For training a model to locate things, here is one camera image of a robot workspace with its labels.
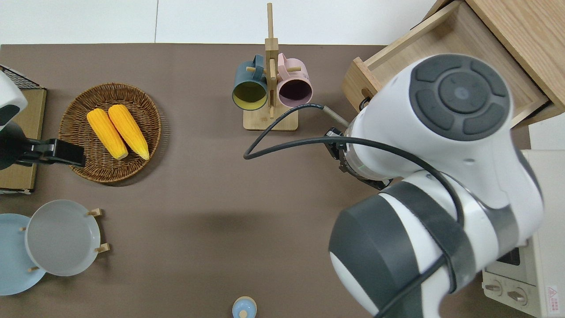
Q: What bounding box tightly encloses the blue service bell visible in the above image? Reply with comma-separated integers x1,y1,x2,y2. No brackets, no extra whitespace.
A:
232,296,257,318

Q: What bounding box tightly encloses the pink mug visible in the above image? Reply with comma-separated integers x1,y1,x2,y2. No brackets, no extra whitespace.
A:
276,53,313,108

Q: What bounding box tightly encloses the brown table mat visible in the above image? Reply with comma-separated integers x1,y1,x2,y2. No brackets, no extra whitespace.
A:
0,43,530,318

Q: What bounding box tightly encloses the wooden mug tree stand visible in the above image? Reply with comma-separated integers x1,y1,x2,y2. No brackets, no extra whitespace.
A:
243,2,299,131

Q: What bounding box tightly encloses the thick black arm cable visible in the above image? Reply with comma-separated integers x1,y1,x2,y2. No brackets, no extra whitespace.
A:
243,103,464,318

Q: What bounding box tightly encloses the light wooden cabinet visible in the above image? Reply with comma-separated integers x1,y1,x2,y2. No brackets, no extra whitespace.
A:
413,0,565,129

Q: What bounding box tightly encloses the grey plate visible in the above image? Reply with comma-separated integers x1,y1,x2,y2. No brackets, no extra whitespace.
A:
25,200,101,277

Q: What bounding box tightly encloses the light blue plate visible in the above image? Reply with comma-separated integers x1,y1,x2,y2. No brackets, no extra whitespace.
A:
0,213,47,296

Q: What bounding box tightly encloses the yellow corn cob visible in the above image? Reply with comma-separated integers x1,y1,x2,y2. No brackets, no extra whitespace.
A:
108,104,151,161
86,108,129,160

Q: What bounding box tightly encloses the round brown wicker tray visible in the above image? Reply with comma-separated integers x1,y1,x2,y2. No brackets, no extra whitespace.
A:
58,83,162,183

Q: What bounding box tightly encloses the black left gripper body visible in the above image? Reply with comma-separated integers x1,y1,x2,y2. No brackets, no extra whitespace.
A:
24,138,87,168

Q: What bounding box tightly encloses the teal mug with yellow inside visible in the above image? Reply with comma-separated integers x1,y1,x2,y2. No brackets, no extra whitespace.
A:
232,54,269,111

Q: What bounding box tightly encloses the cream toaster oven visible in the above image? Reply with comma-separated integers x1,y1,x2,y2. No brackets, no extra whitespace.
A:
481,149,565,318

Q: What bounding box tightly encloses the light wooden drawer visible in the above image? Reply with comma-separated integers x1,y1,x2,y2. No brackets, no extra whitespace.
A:
343,0,551,129

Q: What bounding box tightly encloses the wire basket with grid paper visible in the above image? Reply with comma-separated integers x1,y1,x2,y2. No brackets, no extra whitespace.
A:
0,65,48,195

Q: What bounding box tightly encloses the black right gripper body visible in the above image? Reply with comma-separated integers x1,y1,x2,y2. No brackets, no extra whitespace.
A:
326,127,351,174

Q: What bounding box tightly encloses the wooden plate rack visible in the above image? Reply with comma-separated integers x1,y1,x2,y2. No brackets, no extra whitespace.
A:
19,208,111,273

